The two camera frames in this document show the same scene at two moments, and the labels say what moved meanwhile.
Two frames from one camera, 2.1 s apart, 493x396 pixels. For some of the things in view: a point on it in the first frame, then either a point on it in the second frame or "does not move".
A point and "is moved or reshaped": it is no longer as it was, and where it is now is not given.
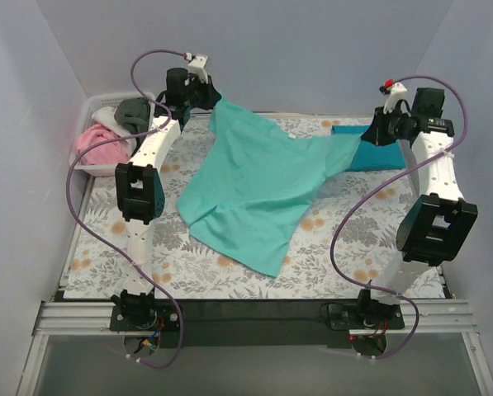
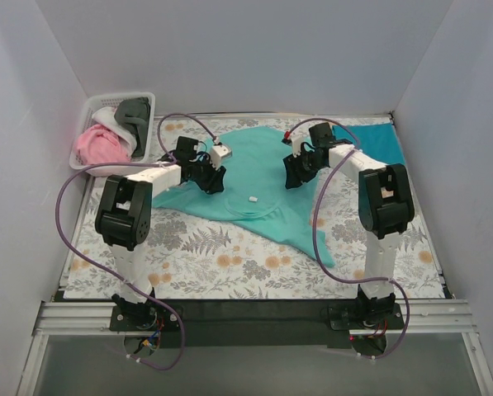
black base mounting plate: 255,322 does not move
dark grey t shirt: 134,114 does not move
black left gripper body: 207,95 to 210,178
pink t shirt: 111,153 does not move
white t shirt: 106,117 does not move
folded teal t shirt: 368,156 does not move
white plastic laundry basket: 97,102 does not move
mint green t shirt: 249,185 is moved or reshaped
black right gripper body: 380,129 to 296,172
